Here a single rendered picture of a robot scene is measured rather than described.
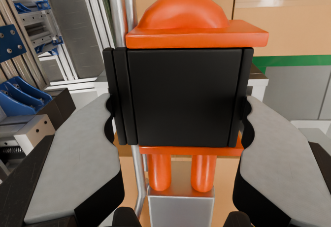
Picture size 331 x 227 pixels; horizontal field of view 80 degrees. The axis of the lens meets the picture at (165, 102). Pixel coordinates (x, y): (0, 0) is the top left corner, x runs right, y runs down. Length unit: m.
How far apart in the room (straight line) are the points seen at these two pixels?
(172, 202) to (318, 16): 0.85
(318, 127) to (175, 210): 1.83
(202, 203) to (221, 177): 0.42
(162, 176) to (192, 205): 0.04
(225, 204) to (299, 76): 1.17
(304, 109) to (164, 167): 1.70
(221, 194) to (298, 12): 0.68
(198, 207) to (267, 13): 0.75
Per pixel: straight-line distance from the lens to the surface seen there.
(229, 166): 0.59
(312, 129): 1.94
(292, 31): 0.92
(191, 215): 0.22
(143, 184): 0.19
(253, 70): 0.95
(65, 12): 1.29
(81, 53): 1.31
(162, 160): 0.17
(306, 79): 1.71
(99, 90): 0.90
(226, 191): 0.67
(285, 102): 1.74
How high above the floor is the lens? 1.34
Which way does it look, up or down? 60 degrees down
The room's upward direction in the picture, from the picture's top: 173 degrees counter-clockwise
